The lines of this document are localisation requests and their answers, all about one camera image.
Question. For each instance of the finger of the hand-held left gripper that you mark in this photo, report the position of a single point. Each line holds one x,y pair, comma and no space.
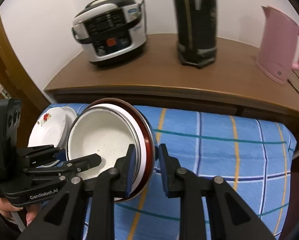
84,162
39,152

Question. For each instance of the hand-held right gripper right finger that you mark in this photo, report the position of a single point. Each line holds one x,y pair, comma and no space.
163,172

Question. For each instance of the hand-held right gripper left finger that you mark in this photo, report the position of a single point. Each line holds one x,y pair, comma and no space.
132,170

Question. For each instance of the white plate with red flowers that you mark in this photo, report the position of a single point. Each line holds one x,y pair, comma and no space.
47,127

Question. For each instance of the white enamel bowl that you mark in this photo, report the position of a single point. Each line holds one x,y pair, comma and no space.
102,135

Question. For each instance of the red and white bowl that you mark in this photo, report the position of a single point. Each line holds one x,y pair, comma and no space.
149,142

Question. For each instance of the plain white round plate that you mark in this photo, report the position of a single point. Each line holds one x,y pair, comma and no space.
70,116

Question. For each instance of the person's left hand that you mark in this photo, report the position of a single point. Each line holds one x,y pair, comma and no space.
7,207

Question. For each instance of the blue plaid tablecloth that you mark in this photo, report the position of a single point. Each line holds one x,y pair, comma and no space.
214,142

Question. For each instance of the brown wooden cabinet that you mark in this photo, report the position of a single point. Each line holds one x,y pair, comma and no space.
164,80

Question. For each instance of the white and black rice cooker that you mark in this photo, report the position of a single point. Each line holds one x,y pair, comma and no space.
129,40

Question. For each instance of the black thermos flask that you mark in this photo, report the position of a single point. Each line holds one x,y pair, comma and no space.
197,30

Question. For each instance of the pink electric kettle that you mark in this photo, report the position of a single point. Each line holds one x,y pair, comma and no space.
277,50

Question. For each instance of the wooden door frame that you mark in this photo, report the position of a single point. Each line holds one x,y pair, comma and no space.
14,67

